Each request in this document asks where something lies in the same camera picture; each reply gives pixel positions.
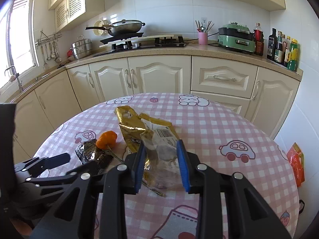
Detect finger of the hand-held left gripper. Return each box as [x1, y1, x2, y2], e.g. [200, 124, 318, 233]
[14, 153, 71, 178]
[24, 161, 100, 200]

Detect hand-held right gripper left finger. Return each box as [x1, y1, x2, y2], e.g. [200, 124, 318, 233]
[30, 143, 147, 239]

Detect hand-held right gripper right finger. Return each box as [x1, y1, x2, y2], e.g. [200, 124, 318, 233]
[176, 139, 292, 239]

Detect clear plastic wrapper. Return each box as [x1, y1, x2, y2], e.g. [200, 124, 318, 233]
[140, 119, 179, 173]

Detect black foil wrapper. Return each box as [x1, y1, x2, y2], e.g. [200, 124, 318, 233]
[75, 139, 112, 176]

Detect gold foil packet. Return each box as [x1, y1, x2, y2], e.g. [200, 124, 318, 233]
[114, 106, 175, 197]

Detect orange pepper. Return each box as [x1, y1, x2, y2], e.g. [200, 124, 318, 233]
[95, 131, 124, 163]

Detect pink checked tablecloth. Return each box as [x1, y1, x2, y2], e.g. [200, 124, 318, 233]
[32, 93, 299, 239]

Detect steel faucet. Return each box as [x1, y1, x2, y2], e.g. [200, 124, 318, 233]
[4, 65, 24, 92]

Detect hanging slotted turner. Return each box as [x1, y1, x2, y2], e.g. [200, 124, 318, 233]
[41, 45, 49, 70]

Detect hanging steel strainer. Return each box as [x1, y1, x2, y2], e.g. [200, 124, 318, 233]
[53, 41, 62, 63]

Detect cream base cabinets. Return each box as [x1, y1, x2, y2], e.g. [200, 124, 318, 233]
[0, 46, 303, 160]

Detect kitchen window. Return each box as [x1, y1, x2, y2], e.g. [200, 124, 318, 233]
[0, 0, 39, 87]

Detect orange plastic bag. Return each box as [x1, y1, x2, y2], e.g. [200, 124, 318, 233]
[287, 142, 305, 188]

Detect steel steamer pot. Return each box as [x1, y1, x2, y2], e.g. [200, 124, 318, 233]
[70, 36, 93, 60]

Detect black gas stove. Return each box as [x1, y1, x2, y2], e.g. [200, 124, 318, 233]
[93, 35, 189, 57]

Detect yellow round colander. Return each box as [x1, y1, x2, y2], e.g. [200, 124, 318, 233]
[94, 20, 109, 37]

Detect green electric cooker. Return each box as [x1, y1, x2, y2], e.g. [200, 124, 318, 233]
[217, 22, 256, 55]

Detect steel wok with lid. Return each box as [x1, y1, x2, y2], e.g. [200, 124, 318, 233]
[85, 19, 146, 37]

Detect bundle of chopsticks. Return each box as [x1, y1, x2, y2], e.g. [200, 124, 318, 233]
[195, 19, 215, 33]

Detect tall dark glass bottle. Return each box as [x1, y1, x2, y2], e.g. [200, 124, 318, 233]
[267, 28, 278, 60]

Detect dark bottle with blue label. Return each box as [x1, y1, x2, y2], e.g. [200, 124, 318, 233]
[274, 31, 284, 63]

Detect brown bottle with yellow cap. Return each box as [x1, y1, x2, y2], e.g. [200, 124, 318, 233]
[282, 35, 291, 67]

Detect green bottle with yellow label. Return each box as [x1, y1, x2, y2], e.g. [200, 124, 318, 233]
[287, 38, 299, 72]

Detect wall utensil rack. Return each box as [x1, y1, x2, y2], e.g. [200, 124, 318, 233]
[35, 30, 63, 46]

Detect black power cable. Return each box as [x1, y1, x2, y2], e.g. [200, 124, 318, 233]
[207, 31, 220, 48]

